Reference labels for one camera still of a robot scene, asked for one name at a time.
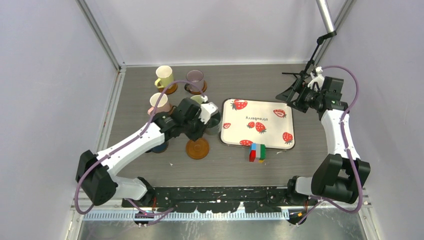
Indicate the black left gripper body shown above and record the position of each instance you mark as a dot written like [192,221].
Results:
[194,128]

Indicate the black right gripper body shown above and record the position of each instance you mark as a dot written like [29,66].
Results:
[310,97]

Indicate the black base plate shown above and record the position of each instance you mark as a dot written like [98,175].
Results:
[255,199]

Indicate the dark brown wooden coaster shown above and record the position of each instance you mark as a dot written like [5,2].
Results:
[160,148]

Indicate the light green mug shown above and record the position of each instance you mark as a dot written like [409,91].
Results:
[200,99]

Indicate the pink mug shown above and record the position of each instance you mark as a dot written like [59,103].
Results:
[160,102]

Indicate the cream tray with black rim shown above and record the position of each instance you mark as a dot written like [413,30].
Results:
[246,122]

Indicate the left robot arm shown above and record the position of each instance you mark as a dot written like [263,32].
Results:
[97,173]

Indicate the multicolour toy brick block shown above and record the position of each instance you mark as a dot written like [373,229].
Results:
[257,153]

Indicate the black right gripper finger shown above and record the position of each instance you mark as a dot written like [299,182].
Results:
[292,94]
[300,105]

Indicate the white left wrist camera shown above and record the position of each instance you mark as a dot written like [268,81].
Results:
[207,110]

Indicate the cream mug yellow handle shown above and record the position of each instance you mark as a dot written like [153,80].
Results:
[165,77]

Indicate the lilac mug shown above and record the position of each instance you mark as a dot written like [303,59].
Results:
[196,78]

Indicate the aluminium front rail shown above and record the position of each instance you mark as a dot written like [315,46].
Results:
[125,211]

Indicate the dark green mug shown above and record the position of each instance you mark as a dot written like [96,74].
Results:
[214,124]

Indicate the silver pole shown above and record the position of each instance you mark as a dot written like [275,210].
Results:
[326,16]

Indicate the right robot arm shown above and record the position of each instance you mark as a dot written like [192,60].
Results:
[342,173]

